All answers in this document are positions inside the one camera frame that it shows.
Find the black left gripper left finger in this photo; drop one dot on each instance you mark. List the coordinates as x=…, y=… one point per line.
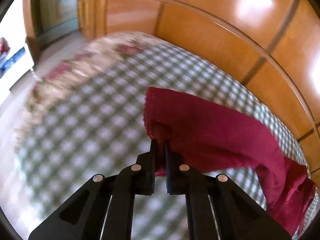
x=103, y=207

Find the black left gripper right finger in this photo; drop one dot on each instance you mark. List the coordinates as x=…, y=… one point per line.
x=216, y=207

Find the dark red cloth garment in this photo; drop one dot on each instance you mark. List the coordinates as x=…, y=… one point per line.
x=212, y=137

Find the green white checkered bedspread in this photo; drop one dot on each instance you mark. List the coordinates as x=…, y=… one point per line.
x=99, y=127

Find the floral bed sheet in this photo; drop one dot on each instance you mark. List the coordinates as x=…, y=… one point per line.
x=96, y=57

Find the wooden panelled wardrobe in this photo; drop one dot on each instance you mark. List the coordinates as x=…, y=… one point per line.
x=270, y=46

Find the wooden door with handle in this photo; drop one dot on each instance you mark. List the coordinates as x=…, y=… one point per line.
x=46, y=21

